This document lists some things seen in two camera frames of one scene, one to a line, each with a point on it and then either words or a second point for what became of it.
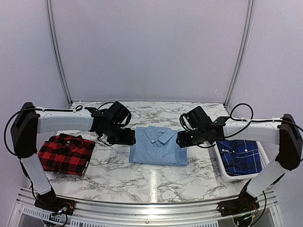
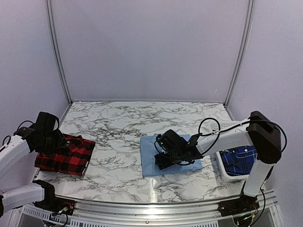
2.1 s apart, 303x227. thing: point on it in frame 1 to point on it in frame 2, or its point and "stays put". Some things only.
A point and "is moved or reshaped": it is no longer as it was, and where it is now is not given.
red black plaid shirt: (66, 153) stays put
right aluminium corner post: (249, 24) stays put
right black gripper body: (198, 138) to (175, 159)
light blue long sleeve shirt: (156, 144) is moved or reshaped
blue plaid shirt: (240, 156) stays put
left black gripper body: (119, 137) to (51, 144)
